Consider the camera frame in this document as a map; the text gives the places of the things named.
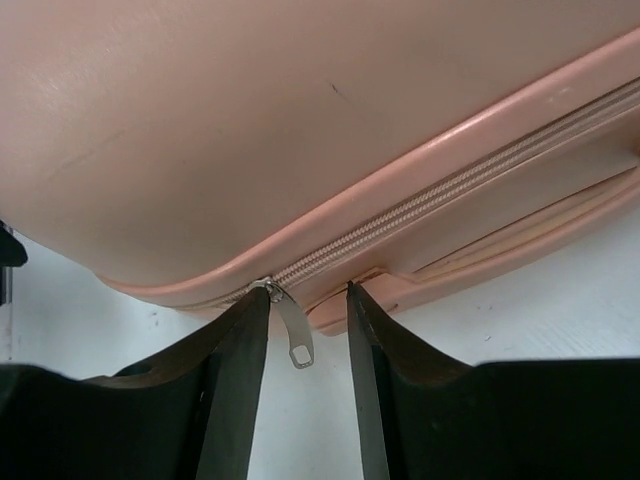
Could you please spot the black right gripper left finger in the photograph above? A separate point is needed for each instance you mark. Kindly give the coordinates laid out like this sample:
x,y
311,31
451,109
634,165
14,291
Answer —
x,y
186,412

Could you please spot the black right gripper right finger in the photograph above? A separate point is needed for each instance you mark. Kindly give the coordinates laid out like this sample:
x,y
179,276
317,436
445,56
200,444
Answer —
x,y
423,414

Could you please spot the pink hard-shell suitcase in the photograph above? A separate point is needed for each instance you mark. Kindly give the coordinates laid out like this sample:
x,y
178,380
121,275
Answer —
x,y
186,151

